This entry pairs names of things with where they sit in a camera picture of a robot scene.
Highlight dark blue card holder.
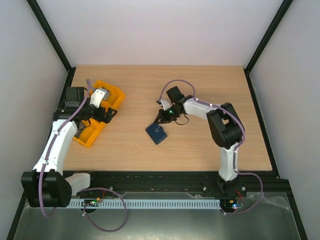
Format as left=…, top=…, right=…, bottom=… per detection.
left=145, top=123, right=168, bottom=145

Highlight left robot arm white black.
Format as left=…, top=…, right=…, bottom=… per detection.
left=21, top=85, right=117, bottom=209

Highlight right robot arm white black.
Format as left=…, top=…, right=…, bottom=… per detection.
left=145, top=86, right=246, bottom=196

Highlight yellow three-compartment bin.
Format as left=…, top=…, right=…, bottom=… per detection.
left=73, top=80, right=125, bottom=148

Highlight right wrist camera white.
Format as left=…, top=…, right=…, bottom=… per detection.
left=156, top=99, right=171, bottom=110

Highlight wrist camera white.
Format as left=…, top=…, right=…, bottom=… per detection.
left=156, top=99, right=171, bottom=110
left=89, top=87, right=111, bottom=108

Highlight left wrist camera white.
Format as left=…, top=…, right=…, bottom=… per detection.
left=89, top=87, right=111, bottom=108

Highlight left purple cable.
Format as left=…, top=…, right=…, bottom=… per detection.
left=39, top=78, right=128, bottom=232

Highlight black aluminium rail base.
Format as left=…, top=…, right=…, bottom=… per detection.
left=57, top=171, right=291, bottom=200

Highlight white slotted cable duct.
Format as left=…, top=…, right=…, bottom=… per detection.
left=66, top=199, right=221, bottom=210

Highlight left black frame post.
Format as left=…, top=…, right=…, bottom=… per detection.
left=26, top=0, right=76, bottom=73

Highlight black frame post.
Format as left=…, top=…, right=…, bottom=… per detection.
left=244, top=0, right=295, bottom=73
left=26, top=0, right=76, bottom=73

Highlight right black frame post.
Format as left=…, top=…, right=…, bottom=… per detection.
left=244, top=0, right=295, bottom=73

